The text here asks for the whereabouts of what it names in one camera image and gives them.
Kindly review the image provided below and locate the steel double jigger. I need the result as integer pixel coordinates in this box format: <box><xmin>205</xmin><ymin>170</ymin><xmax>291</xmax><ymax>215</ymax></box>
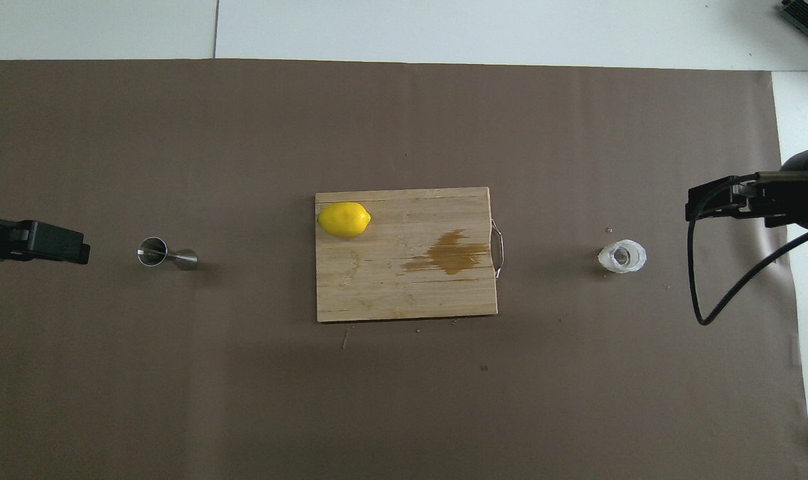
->
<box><xmin>137</xmin><ymin>237</ymin><xmax>199</xmax><ymax>271</ymax></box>

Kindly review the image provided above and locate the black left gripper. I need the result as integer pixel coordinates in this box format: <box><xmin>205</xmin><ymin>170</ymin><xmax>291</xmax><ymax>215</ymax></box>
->
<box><xmin>0</xmin><ymin>210</ymin><xmax>91</xmax><ymax>265</ymax></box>

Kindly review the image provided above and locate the yellow lemon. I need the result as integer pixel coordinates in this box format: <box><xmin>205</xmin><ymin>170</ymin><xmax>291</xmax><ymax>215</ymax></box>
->
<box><xmin>317</xmin><ymin>201</ymin><xmax>372</xmax><ymax>238</ymax></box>

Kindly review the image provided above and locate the clear plastic cup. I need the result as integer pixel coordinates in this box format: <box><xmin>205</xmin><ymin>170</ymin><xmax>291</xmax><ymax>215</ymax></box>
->
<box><xmin>598</xmin><ymin>239</ymin><xmax>647</xmax><ymax>275</ymax></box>

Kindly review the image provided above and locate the wooden cutting board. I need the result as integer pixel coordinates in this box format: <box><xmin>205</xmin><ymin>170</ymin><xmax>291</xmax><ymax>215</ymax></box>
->
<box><xmin>315</xmin><ymin>187</ymin><xmax>506</xmax><ymax>323</ymax></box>

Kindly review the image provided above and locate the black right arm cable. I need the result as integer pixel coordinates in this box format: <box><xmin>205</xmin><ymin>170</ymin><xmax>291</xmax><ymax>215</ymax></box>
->
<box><xmin>686</xmin><ymin>171</ymin><xmax>808</xmax><ymax>327</ymax></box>

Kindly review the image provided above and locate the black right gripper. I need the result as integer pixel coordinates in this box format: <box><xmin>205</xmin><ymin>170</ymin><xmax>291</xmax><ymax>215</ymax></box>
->
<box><xmin>685</xmin><ymin>175</ymin><xmax>808</xmax><ymax>229</ymax></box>

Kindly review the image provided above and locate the brown paper table mat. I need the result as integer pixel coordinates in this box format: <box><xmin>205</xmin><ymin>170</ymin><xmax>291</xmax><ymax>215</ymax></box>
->
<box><xmin>0</xmin><ymin>59</ymin><xmax>808</xmax><ymax>480</ymax></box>

